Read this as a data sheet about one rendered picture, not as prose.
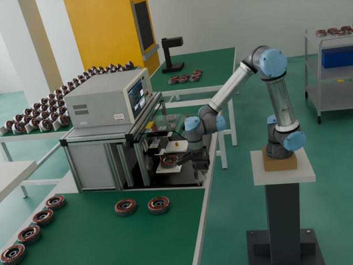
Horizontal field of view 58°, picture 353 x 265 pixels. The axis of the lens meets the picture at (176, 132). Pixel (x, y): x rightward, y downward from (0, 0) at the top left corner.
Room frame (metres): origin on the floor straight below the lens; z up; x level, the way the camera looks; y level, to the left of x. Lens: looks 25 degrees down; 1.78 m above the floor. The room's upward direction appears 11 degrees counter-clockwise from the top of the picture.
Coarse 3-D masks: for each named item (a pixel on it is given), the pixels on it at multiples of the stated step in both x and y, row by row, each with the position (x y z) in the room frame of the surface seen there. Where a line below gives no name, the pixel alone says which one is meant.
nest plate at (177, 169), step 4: (160, 164) 1.76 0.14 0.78; (160, 168) 1.71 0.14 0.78; (164, 168) 1.70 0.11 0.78; (168, 168) 1.69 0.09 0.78; (172, 168) 1.68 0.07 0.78; (176, 168) 1.67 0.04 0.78; (180, 168) 1.67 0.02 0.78; (156, 172) 1.68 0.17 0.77; (160, 172) 1.68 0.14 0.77; (164, 172) 1.67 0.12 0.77
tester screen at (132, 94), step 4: (140, 80) 1.94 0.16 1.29; (140, 84) 1.92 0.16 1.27; (136, 88) 1.84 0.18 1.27; (140, 88) 1.90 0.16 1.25; (132, 92) 1.77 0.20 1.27; (136, 92) 1.82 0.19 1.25; (132, 96) 1.76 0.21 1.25; (136, 96) 1.81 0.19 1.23; (132, 100) 1.74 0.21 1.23; (136, 100) 1.79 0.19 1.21; (132, 104) 1.73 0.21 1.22; (136, 104) 1.78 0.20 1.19; (144, 104) 1.91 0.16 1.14; (132, 108) 1.71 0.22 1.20; (140, 108) 1.83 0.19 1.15
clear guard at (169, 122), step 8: (152, 120) 1.81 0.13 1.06; (160, 120) 1.78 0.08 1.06; (168, 120) 1.76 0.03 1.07; (176, 120) 1.73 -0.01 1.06; (184, 120) 1.77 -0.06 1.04; (144, 128) 1.71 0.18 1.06; (152, 128) 1.69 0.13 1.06; (160, 128) 1.66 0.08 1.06; (168, 128) 1.64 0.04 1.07; (176, 128) 1.64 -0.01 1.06; (184, 136) 1.60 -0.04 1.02
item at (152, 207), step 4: (152, 200) 1.39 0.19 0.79; (156, 200) 1.40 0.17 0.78; (160, 200) 1.40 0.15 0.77; (164, 200) 1.38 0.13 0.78; (168, 200) 1.37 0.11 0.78; (148, 204) 1.37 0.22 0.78; (152, 204) 1.37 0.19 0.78; (156, 204) 1.37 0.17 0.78; (160, 204) 1.36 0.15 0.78; (164, 204) 1.34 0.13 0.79; (168, 204) 1.34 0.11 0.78; (152, 208) 1.33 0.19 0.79; (156, 208) 1.32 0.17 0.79; (160, 208) 1.32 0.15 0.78; (164, 208) 1.32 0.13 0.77; (168, 208) 1.34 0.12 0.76; (152, 212) 1.32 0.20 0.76; (156, 212) 1.32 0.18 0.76; (160, 212) 1.31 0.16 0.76
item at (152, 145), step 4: (152, 144) 1.78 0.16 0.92; (156, 144) 1.77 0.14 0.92; (148, 148) 1.74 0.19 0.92; (152, 148) 1.73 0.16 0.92; (156, 148) 1.72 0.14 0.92; (160, 148) 1.76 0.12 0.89; (144, 152) 1.74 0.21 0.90; (148, 152) 1.73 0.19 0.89; (152, 152) 1.73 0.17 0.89; (156, 152) 1.72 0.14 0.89; (160, 152) 1.73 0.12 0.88; (144, 156) 1.75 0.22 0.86
